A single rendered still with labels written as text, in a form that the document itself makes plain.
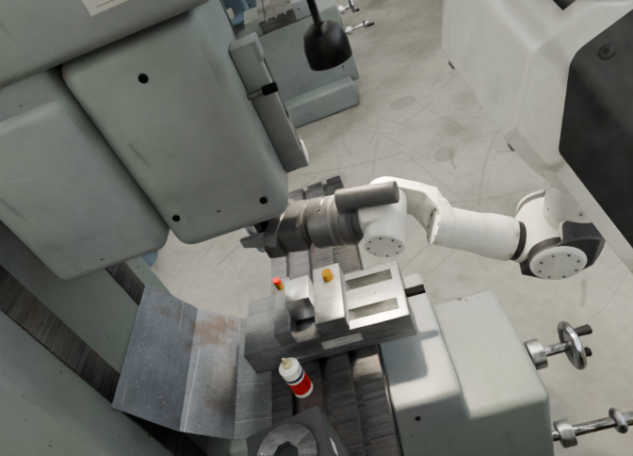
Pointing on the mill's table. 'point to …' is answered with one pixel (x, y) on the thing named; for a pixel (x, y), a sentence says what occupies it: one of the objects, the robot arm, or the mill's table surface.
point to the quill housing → (184, 123)
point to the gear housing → (81, 18)
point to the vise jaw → (331, 301)
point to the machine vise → (398, 316)
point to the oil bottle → (296, 377)
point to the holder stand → (299, 437)
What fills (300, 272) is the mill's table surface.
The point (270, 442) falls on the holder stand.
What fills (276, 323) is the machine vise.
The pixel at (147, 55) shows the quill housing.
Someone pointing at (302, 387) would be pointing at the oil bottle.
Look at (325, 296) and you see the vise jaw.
